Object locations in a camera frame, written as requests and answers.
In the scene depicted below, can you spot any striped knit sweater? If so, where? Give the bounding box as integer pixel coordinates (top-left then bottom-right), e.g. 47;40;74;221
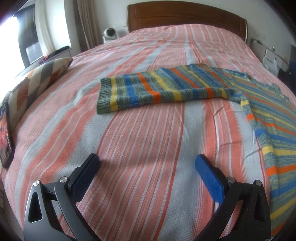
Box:
96;64;295;235

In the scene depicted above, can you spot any black smartphone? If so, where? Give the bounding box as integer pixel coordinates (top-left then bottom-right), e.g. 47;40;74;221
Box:
1;101;15;169

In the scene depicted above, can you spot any pink striped bed sheet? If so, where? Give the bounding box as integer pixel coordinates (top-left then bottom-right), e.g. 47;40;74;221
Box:
1;24;295;240

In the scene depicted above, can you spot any striped pillow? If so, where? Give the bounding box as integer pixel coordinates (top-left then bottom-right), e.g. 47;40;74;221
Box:
4;57;73;132

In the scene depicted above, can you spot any white desk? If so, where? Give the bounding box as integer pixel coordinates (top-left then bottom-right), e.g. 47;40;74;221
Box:
250;39;289;71

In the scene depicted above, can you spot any beige curtain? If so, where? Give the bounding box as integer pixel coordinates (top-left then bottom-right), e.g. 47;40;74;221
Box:
73;0;102;52

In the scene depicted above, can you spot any brown wooden headboard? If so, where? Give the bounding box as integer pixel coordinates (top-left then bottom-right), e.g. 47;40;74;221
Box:
127;1;248;42

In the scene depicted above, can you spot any white round camera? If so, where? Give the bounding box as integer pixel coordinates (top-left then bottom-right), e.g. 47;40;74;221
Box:
103;28;117;44

